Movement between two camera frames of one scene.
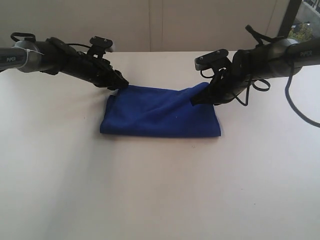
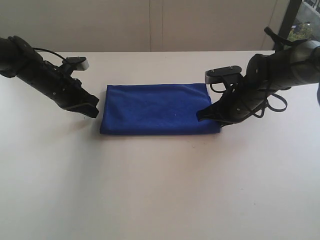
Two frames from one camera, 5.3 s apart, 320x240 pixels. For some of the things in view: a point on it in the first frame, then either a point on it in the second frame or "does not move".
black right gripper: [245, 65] to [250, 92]
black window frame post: [289, 18] does not move
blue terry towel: [152, 111] does not move
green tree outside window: [302, 32] does not move
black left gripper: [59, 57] to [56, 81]
